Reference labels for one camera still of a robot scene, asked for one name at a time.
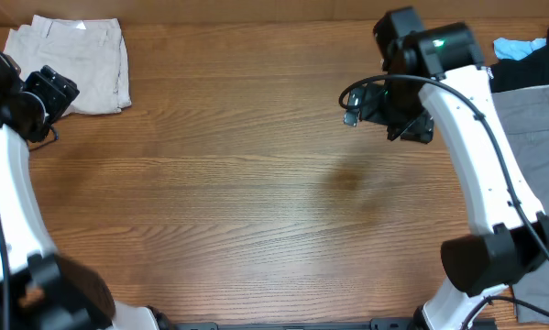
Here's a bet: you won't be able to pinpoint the beige shorts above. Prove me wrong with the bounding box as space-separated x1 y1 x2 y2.
5 15 132 115

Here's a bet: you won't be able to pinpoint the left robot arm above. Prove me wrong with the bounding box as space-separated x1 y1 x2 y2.
0 51 163 330

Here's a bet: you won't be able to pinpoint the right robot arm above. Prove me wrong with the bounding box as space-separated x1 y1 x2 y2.
338 7 549 330

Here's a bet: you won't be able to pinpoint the light blue garment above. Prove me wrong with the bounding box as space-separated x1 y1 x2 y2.
493 38 546 61

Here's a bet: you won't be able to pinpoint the grey shorts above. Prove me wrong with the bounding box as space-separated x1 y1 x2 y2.
493 85 549 312

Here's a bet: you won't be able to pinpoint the black garment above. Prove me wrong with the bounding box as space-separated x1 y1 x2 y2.
488 28 549 93

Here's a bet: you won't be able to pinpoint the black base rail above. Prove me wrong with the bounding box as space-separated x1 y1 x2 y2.
172 317 416 330

